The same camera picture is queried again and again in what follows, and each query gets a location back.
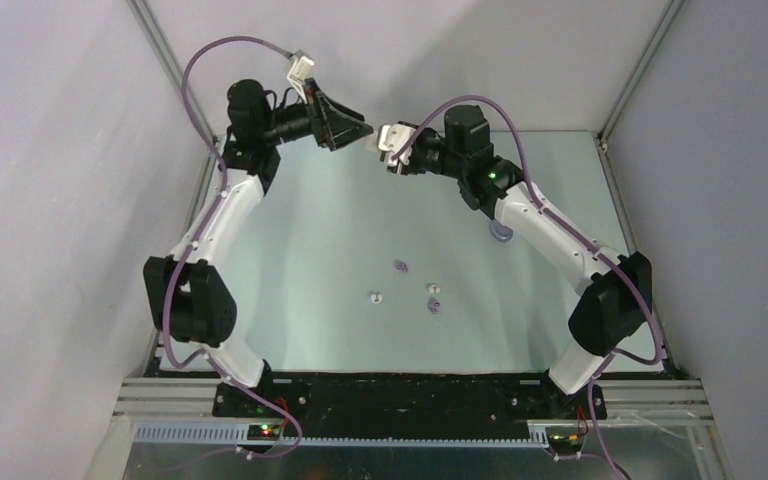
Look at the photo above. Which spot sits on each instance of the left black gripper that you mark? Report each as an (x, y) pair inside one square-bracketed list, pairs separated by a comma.
[(332, 132)]

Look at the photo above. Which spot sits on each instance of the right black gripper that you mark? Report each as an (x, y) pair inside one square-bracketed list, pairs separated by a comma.
[(412, 167)]

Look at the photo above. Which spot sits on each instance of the blue round disc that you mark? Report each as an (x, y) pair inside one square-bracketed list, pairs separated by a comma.
[(500, 232)]

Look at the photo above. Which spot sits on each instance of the white earbud charging case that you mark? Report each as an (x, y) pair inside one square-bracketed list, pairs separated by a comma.
[(378, 142)]

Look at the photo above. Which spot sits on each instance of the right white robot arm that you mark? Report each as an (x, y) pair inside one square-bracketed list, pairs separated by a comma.
[(615, 290)]

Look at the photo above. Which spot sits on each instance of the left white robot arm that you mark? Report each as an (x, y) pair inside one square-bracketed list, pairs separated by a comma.
[(189, 300)]

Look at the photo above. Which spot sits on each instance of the purple ear tips upper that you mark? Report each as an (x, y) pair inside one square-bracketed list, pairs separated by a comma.
[(401, 266)]

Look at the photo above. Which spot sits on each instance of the purple ear tips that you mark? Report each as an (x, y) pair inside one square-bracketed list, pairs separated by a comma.
[(433, 306), (401, 266)]

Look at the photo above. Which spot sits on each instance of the purple ear tips lower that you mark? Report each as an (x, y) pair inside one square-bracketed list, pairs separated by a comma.
[(433, 306)]

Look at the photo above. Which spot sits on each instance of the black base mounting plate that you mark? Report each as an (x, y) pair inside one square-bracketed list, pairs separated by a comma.
[(408, 406)]

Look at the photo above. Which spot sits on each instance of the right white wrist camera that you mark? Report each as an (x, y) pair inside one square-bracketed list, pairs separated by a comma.
[(399, 137)]

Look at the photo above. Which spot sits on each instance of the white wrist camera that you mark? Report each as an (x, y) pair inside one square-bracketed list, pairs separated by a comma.
[(399, 137), (301, 67)]

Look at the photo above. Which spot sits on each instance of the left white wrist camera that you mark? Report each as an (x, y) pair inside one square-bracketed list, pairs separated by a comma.
[(301, 67)]

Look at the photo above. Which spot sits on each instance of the left corner aluminium post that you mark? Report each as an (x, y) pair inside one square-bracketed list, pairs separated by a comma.
[(170, 64)]

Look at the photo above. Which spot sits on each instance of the corner aluminium post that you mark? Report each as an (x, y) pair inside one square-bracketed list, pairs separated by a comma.
[(170, 64), (644, 61)]

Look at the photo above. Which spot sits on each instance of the right corner aluminium post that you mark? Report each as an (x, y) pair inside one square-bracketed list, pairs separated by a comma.
[(644, 61)]

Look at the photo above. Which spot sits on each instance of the aluminium frame rail front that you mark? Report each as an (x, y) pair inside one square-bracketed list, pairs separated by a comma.
[(165, 410)]

